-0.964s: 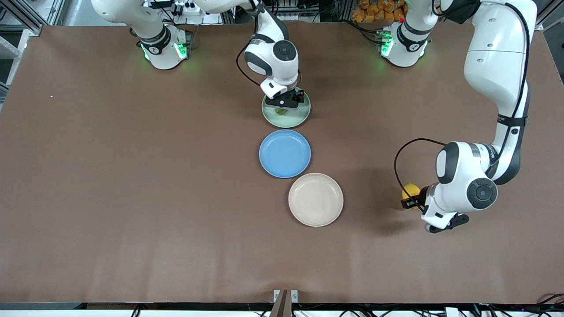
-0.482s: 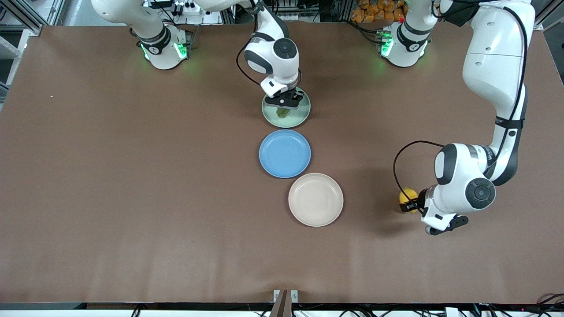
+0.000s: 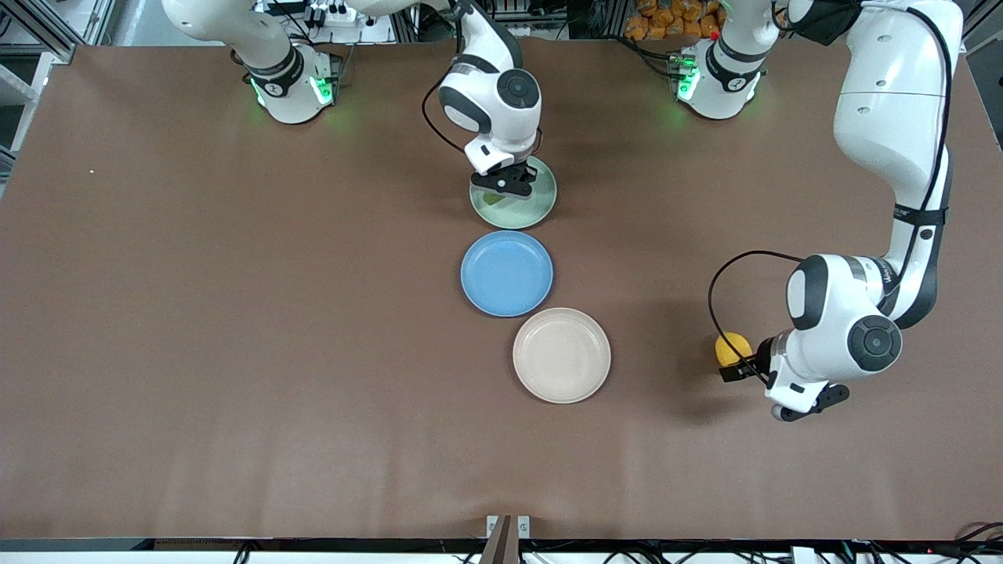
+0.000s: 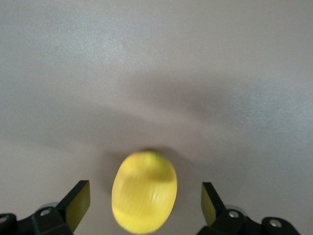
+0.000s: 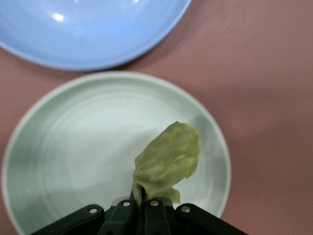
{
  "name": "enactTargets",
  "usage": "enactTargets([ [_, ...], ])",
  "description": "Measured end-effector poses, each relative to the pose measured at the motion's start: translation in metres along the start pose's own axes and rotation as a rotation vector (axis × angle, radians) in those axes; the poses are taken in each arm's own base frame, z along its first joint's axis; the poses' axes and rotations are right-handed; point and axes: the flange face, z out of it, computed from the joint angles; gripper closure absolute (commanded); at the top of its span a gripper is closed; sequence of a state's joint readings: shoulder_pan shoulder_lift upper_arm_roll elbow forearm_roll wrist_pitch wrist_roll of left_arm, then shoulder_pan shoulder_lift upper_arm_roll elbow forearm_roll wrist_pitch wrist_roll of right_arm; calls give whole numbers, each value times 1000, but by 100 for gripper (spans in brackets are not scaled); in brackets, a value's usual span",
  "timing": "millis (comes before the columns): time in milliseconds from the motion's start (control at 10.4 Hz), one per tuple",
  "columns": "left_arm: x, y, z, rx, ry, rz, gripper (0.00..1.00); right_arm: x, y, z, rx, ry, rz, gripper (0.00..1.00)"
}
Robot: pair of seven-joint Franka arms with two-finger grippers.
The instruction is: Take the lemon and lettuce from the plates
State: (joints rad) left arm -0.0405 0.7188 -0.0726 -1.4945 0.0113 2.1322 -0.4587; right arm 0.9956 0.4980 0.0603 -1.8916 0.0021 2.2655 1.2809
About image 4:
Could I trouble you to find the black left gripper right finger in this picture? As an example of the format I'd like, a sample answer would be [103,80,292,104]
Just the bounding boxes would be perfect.
[197,182,300,235]

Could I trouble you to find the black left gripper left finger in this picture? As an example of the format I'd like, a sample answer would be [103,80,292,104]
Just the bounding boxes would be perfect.
[0,180,91,235]

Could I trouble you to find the yellow lemon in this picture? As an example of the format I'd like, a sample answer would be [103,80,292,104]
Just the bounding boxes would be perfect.
[112,150,178,235]

